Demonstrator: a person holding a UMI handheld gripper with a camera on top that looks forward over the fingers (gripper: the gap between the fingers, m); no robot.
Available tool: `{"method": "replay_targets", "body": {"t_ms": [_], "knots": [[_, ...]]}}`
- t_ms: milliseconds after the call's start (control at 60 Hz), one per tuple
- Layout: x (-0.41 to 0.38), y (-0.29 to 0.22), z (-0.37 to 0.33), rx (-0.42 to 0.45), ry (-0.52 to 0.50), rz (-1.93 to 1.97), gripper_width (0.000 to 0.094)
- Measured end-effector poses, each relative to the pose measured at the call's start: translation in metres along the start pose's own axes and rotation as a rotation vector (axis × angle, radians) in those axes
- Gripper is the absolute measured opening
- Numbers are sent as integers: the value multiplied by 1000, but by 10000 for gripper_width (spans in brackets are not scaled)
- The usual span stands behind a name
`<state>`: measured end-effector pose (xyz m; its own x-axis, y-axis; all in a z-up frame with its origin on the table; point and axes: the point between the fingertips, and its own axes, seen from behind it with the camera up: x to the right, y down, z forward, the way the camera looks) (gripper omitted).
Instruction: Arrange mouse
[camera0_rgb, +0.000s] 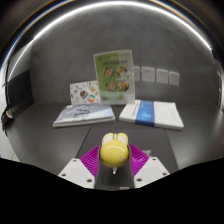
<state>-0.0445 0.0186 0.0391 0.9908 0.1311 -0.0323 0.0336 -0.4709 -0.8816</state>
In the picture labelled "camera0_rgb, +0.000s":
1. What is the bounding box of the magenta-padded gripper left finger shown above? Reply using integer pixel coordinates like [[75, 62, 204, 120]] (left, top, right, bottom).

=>
[[58, 145, 103, 190]]

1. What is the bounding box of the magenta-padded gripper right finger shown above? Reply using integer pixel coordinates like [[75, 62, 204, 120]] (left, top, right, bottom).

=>
[[127, 143, 171, 189]]

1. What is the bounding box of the yellow rabbit-shaped computer mouse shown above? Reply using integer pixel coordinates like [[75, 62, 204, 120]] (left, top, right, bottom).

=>
[[99, 132, 130, 175]]

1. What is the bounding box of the white book with blue stripe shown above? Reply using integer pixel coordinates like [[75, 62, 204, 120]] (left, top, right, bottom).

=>
[[118, 99, 185, 131]]

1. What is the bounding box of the grey-covered thin book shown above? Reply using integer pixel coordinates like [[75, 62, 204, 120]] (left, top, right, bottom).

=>
[[52, 102, 116, 129]]

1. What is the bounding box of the small white colourful-print card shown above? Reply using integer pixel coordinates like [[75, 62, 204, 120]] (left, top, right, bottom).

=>
[[69, 79, 101, 106]]

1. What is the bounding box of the black flat panel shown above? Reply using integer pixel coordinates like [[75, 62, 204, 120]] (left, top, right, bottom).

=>
[[5, 70, 35, 118]]

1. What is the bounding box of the green leaflet in clear stand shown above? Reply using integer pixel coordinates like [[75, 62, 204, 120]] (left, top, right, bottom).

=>
[[93, 49, 135, 106]]

